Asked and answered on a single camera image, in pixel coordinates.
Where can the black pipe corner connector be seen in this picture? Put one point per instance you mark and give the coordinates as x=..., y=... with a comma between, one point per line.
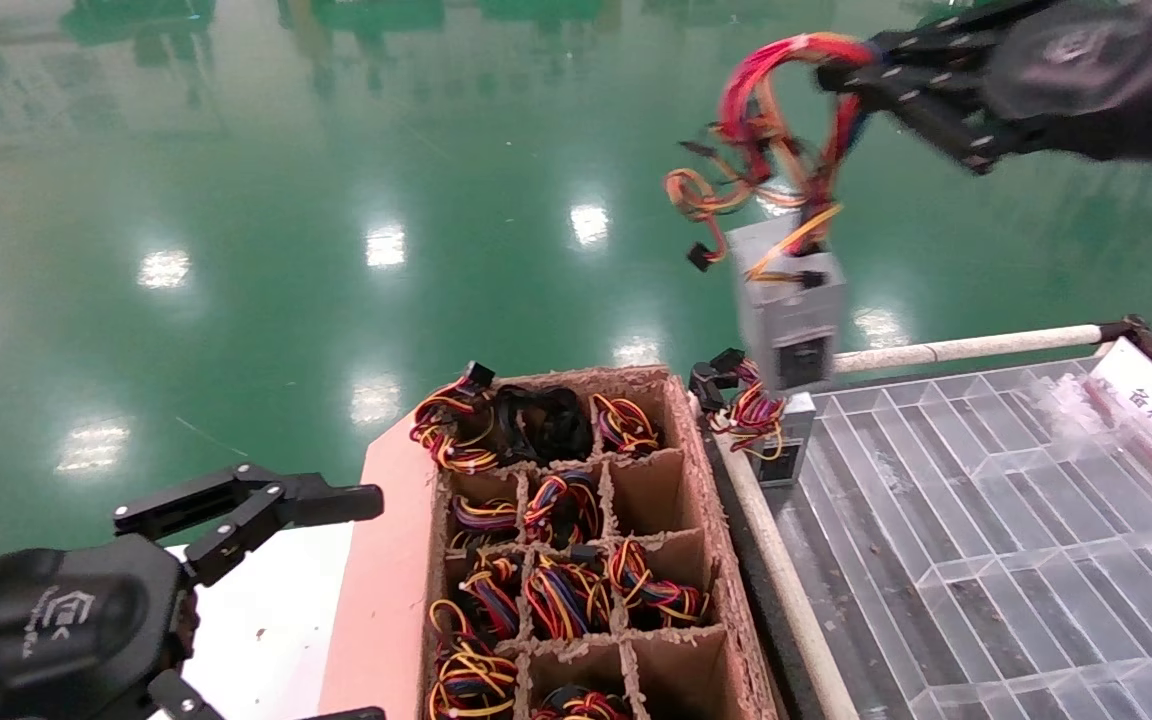
x=1131, y=328

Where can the cardboard divider box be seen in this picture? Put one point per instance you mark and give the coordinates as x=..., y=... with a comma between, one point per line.
x=696, y=665

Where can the pink foam board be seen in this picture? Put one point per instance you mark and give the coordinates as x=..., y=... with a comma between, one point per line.
x=381, y=580

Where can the clear plastic divider tray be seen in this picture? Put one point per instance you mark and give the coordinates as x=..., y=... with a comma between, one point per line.
x=986, y=560

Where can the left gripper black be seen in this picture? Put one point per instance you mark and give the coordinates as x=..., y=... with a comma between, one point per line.
x=36, y=630

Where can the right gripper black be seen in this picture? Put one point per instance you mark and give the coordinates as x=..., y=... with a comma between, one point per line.
x=1086, y=70

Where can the white printed label sign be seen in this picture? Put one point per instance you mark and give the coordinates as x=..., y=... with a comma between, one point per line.
x=1151, y=400

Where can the clear bag with pink parts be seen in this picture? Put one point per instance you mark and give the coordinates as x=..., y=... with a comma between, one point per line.
x=1086, y=410

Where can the white cart frame pipe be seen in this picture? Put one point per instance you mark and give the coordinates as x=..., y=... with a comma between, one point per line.
x=966, y=350
x=786, y=590

